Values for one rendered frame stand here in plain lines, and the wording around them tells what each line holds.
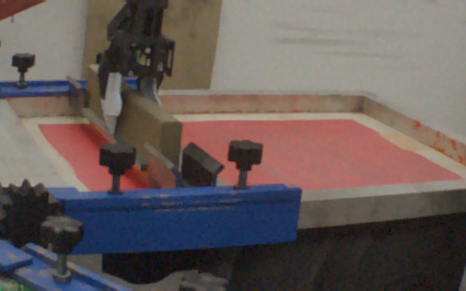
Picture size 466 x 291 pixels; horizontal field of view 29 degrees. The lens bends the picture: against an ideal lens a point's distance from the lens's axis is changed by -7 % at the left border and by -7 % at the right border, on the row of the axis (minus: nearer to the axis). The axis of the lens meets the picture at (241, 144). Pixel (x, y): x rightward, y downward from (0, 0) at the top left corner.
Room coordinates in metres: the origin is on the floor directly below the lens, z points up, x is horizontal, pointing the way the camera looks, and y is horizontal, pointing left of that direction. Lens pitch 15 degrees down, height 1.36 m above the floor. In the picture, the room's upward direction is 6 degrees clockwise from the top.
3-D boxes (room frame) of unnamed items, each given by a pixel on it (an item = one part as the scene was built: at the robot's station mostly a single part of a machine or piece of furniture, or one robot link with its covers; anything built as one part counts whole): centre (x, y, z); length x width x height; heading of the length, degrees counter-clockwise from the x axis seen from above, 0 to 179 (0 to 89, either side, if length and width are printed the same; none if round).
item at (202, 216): (1.05, 0.07, 0.97); 0.30 x 0.05 x 0.07; 117
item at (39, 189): (0.89, 0.22, 1.02); 0.07 x 0.06 x 0.07; 117
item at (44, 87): (1.55, 0.32, 0.97); 0.30 x 0.05 x 0.07; 117
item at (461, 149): (1.41, -0.02, 0.97); 0.79 x 0.58 x 0.04; 117
